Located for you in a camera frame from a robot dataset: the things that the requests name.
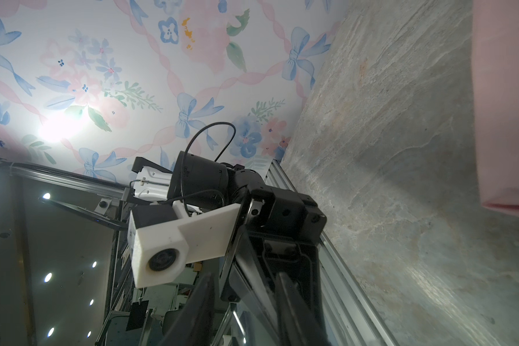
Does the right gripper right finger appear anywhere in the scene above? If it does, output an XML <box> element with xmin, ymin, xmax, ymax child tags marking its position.
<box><xmin>275</xmin><ymin>272</ymin><xmax>330</xmax><ymax>346</ymax></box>

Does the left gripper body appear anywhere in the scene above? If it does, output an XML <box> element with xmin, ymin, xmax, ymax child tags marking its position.
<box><xmin>219</xmin><ymin>185</ymin><xmax>327</xmax><ymax>303</ymax></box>

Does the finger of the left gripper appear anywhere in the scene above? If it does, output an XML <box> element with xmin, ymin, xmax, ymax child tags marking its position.
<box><xmin>221</xmin><ymin>225</ymin><xmax>285</xmax><ymax>345</ymax></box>

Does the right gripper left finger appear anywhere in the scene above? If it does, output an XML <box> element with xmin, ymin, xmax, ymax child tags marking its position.
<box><xmin>158</xmin><ymin>273</ymin><xmax>215</xmax><ymax>346</ymax></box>

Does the purple wrapping paper sheet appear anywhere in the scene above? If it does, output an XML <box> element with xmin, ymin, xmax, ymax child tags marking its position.
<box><xmin>471</xmin><ymin>1</ymin><xmax>519</xmax><ymax>217</ymax></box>

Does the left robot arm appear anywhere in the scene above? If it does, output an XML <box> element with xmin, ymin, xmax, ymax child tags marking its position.
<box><xmin>128</xmin><ymin>152</ymin><xmax>328</xmax><ymax>345</ymax></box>

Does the aluminium front rail frame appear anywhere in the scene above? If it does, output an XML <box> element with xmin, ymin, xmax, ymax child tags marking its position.
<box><xmin>0</xmin><ymin>157</ymin><xmax>399</xmax><ymax>346</ymax></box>

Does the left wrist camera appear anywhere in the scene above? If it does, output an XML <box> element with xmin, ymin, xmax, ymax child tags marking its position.
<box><xmin>128</xmin><ymin>202</ymin><xmax>240</xmax><ymax>288</ymax></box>

